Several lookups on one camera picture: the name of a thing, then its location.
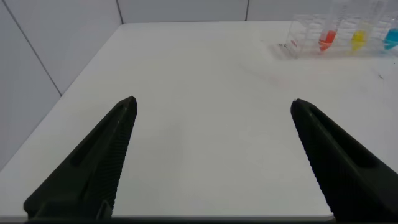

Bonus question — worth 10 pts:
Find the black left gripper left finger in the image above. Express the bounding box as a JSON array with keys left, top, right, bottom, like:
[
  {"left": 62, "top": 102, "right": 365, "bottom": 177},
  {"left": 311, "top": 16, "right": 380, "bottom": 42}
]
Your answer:
[{"left": 23, "top": 95, "right": 138, "bottom": 220}]

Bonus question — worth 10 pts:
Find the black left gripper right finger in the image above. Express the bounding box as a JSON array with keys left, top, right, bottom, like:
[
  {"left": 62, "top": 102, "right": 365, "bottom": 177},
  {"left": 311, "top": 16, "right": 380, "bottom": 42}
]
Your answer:
[{"left": 290, "top": 98, "right": 398, "bottom": 222}]

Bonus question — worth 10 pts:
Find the test tube with yellow liquid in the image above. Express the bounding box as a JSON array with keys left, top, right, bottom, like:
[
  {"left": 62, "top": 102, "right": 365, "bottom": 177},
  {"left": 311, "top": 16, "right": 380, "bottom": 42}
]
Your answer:
[{"left": 350, "top": 0, "right": 386, "bottom": 52}]

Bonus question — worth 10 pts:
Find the test tube with blue liquid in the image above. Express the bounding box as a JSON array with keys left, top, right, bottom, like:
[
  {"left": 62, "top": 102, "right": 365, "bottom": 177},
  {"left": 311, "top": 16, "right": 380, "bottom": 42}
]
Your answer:
[{"left": 382, "top": 9, "right": 398, "bottom": 50}]

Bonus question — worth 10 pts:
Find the test tube with red liquid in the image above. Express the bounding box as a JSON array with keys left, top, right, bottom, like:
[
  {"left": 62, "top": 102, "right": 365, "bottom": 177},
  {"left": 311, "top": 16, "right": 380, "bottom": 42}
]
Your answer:
[{"left": 318, "top": 0, "right": 346, "bottom": 52}]

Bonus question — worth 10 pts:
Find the clear acrylic test tube rack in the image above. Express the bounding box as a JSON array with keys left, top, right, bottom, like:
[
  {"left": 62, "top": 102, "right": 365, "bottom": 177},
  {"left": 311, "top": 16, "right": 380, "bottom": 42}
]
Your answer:
[{"left": 284, "top": 12, "right": 398, "bottom": 60}]

